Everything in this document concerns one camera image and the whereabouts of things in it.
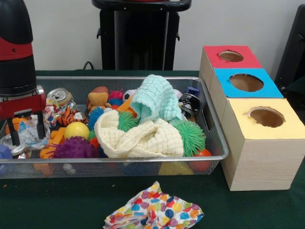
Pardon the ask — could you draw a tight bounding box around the green spiky ball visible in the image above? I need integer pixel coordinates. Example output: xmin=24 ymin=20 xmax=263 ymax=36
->
xmin=174 ymin=119 xmax=206 ymax=157

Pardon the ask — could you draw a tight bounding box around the mint green cloth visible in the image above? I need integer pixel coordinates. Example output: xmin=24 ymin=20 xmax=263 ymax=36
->
xmin=131 ymin=75 xmax=183 ymax=124

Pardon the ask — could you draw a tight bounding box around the dark green tablecloth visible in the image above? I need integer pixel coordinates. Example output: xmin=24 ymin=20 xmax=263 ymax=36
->
xmin=0 ymin=70 xmax=305 ymax=229

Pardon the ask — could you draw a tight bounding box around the wooden box with three holes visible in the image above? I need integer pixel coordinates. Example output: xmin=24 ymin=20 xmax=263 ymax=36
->
xmin=200 ymin=45 xmax=305 ymax=191

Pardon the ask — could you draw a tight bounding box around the side table with green cloth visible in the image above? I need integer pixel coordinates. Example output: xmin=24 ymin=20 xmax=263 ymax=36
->
xmin=285 ymin=76 xmax=305 ymax=99

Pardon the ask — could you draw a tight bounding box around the cream cloth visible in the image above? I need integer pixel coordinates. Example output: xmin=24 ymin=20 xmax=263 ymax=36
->
xmin=94 ymin=111 xmax=184 ymax=158

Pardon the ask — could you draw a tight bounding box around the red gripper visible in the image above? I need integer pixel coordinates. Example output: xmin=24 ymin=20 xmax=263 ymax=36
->
xmin=0 ymin=86 xmax=47 ymax=146

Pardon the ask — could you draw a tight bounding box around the purple spiky ball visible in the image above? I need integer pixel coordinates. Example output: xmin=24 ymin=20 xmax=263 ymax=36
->
xmin=52 ymin=137 xmax=100 ymax=159

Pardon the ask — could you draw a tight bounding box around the orange long plastic block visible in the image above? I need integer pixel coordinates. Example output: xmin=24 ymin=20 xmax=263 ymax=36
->
xmin=40 ymin=127 xmax=66 ymax=159

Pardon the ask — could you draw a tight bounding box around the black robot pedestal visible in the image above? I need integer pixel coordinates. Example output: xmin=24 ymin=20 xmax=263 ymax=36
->
xmin=92 ymin=0 xmax=192 ymax=71

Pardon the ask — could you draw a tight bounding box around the black upright panel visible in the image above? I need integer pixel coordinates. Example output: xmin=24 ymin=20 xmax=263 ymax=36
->
xmin=276 ymin=5 xmax=305 ymax=89

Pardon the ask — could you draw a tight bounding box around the polka dot cloth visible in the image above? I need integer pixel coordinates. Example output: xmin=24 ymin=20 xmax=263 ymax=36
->
xmin=104 ymin=181 xmax=204 ymax=229

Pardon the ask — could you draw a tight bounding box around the yellow ball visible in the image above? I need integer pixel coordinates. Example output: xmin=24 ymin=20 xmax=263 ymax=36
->
xmin=64 ymin=122 xmax=91 ymax=141

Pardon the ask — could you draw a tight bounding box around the silver tin can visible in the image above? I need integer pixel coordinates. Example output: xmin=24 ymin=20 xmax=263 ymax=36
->
xmin=0 ymin=135 xmax=27 ymax=157

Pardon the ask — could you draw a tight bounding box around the brown monkey plush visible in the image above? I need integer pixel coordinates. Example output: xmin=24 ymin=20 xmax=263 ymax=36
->
xmin=86 ymin=86 xmax=112 ymax=111

